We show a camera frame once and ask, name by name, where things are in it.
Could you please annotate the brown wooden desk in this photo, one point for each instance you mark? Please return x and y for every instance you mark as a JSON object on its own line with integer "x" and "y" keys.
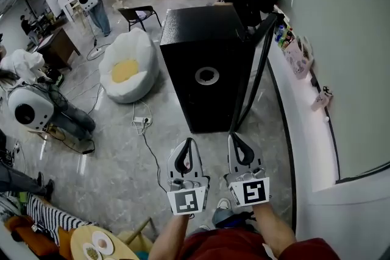
{"x": 59, "y": 48}

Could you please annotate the round wooden table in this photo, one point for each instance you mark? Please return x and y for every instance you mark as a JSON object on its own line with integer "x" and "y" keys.
{"x": 122, "y": 249}

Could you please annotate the pink shopping bag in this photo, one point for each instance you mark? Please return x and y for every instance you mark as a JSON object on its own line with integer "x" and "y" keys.
{"x": 297, "y": 58}

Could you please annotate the white plate with green beans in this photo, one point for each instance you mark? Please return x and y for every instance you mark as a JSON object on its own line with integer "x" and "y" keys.
{"x": 91, "y": 252}

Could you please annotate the row of drink bottles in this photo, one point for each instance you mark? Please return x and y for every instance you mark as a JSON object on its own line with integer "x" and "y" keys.
{"x": 283, "y": 36}

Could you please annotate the orange sofa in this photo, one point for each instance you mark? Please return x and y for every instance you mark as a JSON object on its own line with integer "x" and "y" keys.
{"x": 30, "y": 237}

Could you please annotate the wooden chair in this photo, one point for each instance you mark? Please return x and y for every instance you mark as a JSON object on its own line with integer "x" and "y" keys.
{"x": 137, "y": 237}

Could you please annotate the person's blue jeans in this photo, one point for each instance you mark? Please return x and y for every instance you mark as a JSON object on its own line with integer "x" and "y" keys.
{"x": 221, "y": 217}

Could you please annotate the person's left forearm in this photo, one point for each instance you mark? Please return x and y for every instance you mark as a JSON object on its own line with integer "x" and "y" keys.
{"x": 170, "y": 237}

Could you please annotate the small black box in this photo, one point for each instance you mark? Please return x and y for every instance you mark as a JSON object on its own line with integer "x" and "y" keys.
{"x": 314, "y": 82}

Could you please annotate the person's red shirt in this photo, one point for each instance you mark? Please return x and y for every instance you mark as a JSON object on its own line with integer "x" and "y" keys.
{"x": 231, "y": 246}

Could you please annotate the white power strip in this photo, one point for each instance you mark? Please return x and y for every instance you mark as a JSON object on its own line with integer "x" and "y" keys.
{"x": 97, "y": 51}
{"x": 141, "y": 120}

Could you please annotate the black metal chair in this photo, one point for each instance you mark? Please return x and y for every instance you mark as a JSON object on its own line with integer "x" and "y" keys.
{"x": 137, "y": 13}

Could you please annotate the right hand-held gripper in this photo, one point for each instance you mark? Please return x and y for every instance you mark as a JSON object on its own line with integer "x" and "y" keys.
{"x": 253, "y": 191}

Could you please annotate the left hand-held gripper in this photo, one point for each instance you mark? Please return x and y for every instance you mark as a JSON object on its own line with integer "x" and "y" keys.
{"x": 189, "y": 198}

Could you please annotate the white round-window backpack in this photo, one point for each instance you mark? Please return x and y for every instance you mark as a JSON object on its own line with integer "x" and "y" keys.
{"x": 30, "y": 109}
{"x": 87, "y": 0}

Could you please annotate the white plate with pink meat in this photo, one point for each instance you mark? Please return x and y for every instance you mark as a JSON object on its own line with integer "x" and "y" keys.
{"x": 102, "y": 243}

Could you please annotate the person's white shoe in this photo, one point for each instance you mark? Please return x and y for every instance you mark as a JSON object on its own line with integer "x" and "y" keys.
{"x": 224, "y": 204}

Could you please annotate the white curved ledge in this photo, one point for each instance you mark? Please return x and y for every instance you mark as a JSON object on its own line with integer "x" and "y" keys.
{"x": 304, "y": 131}

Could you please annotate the white flower-shaped beanbag chair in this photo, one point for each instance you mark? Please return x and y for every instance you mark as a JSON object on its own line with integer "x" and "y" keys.
{"x": 134, "y": 85}

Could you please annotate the black-white striped cloth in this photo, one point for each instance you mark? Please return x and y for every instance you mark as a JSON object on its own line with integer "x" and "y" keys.
{"x": 51, "y": 216}

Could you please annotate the person's right forearm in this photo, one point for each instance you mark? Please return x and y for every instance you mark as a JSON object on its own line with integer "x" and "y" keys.
{"x": 274, "y": 228}

